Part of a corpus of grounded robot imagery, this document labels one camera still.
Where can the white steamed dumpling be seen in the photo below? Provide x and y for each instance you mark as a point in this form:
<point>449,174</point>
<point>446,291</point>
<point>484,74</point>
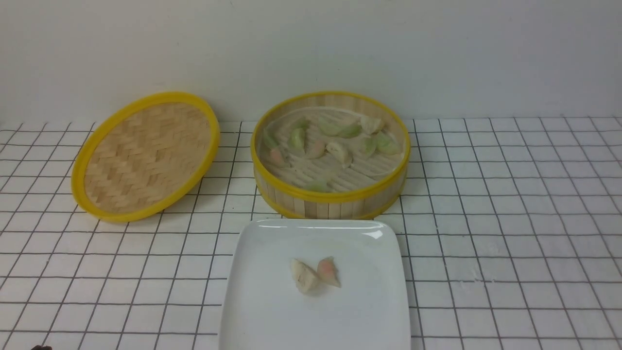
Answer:
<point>305,278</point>

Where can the pink steamed dumpling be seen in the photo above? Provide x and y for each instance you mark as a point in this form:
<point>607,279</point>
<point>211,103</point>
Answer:
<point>327,272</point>

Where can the green dumpling right inner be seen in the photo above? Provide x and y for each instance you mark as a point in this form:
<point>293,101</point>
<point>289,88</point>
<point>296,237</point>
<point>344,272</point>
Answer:
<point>368,147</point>

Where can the green dumpling right outer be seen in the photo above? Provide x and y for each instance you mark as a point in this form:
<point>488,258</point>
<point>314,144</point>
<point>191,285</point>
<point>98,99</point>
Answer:
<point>386,145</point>

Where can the white dumpling centre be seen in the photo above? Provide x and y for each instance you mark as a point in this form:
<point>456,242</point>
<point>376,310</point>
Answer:
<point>340,152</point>

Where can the green dumpling top centre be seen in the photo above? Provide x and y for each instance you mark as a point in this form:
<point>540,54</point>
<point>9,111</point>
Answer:
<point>329,128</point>

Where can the green dumpling far left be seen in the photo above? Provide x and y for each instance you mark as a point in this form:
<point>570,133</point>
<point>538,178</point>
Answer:
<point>269,140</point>

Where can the pink dumpling centre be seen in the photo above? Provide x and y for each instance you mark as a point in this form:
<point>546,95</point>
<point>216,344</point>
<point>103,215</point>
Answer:
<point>316,150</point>

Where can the white square ceramic plate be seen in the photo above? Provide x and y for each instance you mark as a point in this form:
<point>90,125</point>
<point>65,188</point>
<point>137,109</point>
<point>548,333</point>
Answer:
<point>264,310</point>

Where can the white dumpling top right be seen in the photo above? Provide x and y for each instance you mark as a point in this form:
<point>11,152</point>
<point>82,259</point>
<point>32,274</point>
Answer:
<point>371,125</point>

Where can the yellow rimmed woven bamboo lid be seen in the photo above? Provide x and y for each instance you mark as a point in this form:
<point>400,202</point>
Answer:
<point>145,157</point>

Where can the pink dumpling left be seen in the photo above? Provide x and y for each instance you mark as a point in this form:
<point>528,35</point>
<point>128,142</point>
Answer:
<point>277,158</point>

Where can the yellow rimmed bamboo steamer basket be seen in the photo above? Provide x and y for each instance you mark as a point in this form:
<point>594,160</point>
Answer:
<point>292,202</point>

